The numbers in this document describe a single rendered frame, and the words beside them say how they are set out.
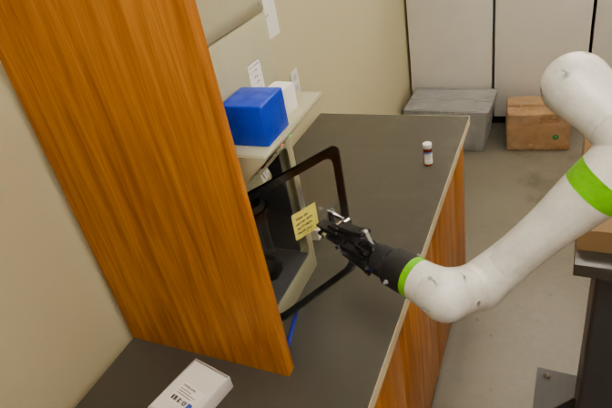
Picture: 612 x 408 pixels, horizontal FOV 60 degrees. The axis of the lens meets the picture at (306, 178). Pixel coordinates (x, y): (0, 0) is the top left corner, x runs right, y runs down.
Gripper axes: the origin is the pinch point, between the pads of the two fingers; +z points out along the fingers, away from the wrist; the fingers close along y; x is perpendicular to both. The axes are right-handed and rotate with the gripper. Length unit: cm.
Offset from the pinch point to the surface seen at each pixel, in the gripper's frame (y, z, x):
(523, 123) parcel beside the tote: -99, 88, -242
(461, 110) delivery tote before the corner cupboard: -87, 122, -220
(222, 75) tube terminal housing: 44.4, 9.3, 13.1
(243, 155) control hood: 31.0, -0.7, 18.4
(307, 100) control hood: 31.0, 8.4, -6.4
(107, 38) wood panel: 58, 10, 33
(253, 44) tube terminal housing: 45.9, 15.8, 0.1
